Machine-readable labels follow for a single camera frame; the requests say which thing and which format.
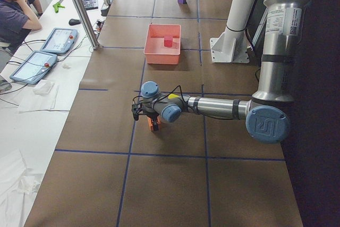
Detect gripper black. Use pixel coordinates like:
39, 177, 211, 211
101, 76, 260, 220
146, 112, 160, 131

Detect orange foam block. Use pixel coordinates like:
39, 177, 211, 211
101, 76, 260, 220
148, 116, 161, 132

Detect red foam block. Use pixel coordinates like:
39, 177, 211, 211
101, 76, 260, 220
164, 35, 173, 47

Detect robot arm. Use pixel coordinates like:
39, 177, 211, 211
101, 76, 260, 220
132, 0, 311, 144

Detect pink plastic bin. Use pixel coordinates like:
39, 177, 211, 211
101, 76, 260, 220
143, 23, 181, 65

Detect yellow foam block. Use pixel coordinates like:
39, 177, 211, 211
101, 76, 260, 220
168, 94, 179, 99

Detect orange power strip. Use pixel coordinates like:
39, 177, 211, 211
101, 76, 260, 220
95, 20, 104, 32

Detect black computer mouse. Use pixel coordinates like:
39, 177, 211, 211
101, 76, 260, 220
69, 19, 81, 26

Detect green clamp tool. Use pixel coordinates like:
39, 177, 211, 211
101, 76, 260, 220
53, 2, 65, 13

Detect upper teach pendant tablet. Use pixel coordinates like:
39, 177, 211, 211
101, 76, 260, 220
40, 28, 78, 54

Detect teach pendant tablet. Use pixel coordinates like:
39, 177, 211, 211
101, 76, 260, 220
40, 28, 78, 54
10, 51, 57, 85

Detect clear plastic bag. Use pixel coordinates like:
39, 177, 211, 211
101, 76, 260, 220
33, 80, 55, 96

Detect white paper sheets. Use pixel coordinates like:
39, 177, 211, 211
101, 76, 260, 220
18, 82, 74, 113

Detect lower teach pendant tablet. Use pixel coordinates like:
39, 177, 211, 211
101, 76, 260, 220
10, 51, 57, 85

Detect seated person in blue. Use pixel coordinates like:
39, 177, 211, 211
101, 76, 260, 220
1, 0, 43, 54

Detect crumpled white cloth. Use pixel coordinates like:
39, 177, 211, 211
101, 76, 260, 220
1, 150, 43, 226

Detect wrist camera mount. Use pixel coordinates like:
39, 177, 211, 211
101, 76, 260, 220
131, 102, 146, 121

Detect aluminium frame post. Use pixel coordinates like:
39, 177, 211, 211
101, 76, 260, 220
72, 0, 99, 50

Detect white camera post base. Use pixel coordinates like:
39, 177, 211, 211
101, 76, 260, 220
210, 0, 255, 63

